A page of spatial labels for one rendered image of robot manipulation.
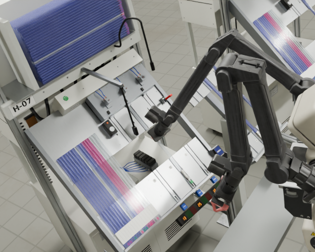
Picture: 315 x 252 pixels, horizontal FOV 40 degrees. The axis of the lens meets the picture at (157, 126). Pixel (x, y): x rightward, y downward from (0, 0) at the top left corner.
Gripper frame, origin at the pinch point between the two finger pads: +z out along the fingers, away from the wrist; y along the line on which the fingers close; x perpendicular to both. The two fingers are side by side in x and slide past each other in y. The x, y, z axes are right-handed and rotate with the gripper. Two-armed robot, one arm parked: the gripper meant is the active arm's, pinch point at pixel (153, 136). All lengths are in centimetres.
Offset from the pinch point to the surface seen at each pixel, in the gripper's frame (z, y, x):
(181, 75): 175, -150, -47
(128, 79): -6.0, -6.8, -30.0
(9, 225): 154, 66, -26
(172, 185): 1.0, 8.6, 24.2
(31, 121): 12, 40, -44
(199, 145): 0.9, -16.8, 17.8
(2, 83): -6, 44, -61
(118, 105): -5.9, 6.8, -22.0
